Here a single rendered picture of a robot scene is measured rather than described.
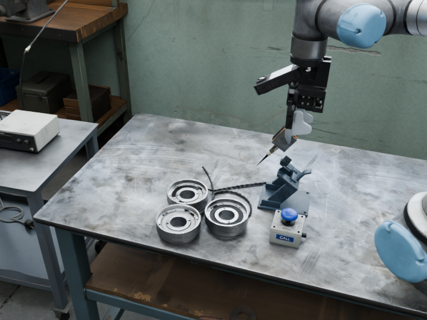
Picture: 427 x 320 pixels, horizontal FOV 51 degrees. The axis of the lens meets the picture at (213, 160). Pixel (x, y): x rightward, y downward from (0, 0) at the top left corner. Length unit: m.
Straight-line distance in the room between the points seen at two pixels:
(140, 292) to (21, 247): 0.84
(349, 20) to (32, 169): 1.13
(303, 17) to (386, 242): 0.46
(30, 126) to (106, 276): 0.64
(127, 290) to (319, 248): 0.55
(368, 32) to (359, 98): 1.79
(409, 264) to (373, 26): 0.42
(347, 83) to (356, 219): 1.51
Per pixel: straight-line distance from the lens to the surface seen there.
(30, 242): 2.02
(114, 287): 1.31
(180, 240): 1.03
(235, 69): 2.67
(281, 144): 1.08
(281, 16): 2.52
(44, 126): 1.67
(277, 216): 1.07
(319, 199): 1.21
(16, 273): 1.88
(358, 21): 0.84
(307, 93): 0.99
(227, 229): 1.04
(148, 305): 1.28
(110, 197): 1.20
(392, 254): 0.87
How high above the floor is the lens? 1.53
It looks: 33 degrees down
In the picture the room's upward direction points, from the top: 1 degrees clockwise
